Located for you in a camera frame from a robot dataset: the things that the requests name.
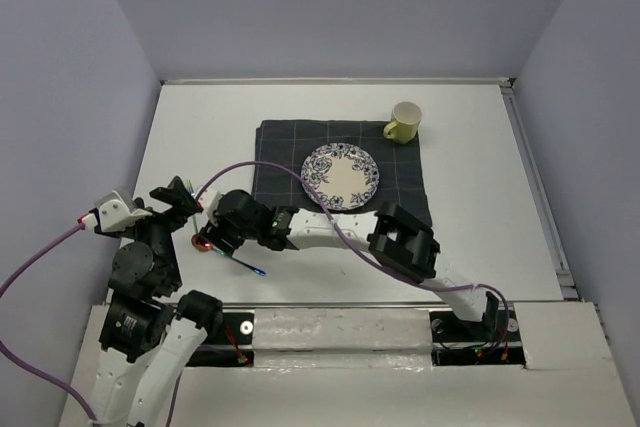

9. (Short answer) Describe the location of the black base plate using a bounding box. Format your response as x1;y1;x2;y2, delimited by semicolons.
430;308;526;367
187;311;255;368

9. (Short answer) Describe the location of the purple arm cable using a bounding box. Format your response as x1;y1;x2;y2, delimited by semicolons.
0;224;181;427
197;160;511;358

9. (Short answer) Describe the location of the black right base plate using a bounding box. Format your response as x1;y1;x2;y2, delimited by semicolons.
430;308;526;367

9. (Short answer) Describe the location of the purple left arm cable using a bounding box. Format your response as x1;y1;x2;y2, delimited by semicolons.
0;224;181;427

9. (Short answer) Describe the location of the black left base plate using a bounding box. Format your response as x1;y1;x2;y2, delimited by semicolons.
187;311;255;368

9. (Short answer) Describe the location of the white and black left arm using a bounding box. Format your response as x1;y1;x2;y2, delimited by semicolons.
89;177;223;426

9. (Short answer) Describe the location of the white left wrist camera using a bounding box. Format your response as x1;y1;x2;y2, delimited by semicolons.
77;189;152;234

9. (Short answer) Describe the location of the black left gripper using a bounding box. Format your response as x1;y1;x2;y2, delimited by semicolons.
98;173;200;287

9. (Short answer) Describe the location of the cream and yellow mug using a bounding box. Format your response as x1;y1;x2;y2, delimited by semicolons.
383;102;422;145

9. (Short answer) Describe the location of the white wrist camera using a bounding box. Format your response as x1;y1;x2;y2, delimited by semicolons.
77;189;152;234
198;187;223;222

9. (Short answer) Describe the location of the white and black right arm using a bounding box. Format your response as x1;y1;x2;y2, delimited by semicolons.
192;190;500;341

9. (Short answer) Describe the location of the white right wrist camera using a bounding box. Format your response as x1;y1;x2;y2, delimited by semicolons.
198;187;223;222

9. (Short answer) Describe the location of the blue floral ceramic plate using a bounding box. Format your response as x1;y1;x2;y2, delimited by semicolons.
300;142;380;212

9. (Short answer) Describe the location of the dark checked cloth placemat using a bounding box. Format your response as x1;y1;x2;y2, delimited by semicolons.
255;120;433;226

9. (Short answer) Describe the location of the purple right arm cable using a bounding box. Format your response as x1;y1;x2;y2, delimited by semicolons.
197;160;511;358

